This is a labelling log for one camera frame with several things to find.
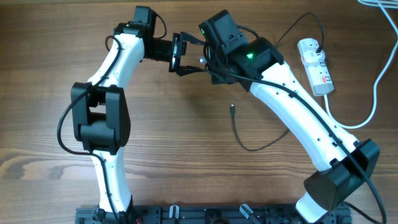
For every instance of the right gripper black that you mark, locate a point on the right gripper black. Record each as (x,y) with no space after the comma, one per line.
(217,78)

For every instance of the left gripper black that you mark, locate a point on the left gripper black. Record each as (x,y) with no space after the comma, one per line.
(186,69)

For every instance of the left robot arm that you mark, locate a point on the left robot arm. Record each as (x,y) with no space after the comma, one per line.
(101,120)

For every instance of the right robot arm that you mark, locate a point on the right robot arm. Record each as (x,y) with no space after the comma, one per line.
(342,162)

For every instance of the white charger plug adapter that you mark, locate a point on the white charger plug adapter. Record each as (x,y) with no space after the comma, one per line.
(312,58)

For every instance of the white power strip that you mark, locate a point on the white power strip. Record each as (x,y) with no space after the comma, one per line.
(318,76)

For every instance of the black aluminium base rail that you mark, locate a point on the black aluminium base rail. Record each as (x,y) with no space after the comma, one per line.
(276,213)

